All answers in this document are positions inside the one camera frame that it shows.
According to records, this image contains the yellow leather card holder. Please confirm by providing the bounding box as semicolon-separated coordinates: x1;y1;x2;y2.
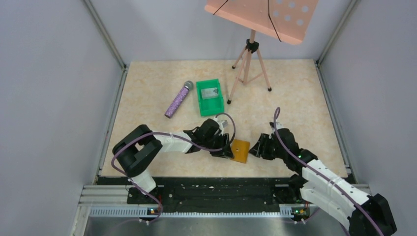
231;139;250;164

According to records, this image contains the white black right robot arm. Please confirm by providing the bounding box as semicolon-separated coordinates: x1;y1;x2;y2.
249;128;397;236

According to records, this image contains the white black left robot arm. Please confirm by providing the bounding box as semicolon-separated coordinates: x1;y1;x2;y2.
112;118;234;192

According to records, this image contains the silver VIP card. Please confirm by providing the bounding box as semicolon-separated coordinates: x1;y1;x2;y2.
201;88;219;100

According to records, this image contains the green plastic bin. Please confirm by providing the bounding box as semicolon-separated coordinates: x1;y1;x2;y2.
196;79;225;117

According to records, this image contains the purple glitter microphone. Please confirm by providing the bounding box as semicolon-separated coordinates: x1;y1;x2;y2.
164;81;194;118

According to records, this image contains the pink music stand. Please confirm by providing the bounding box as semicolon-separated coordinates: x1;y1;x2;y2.
204;0;318;104

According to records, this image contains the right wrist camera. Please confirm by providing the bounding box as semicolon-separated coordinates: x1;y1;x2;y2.
269;121;285;130

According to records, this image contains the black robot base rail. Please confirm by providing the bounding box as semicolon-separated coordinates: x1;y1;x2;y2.
79;177;319;221

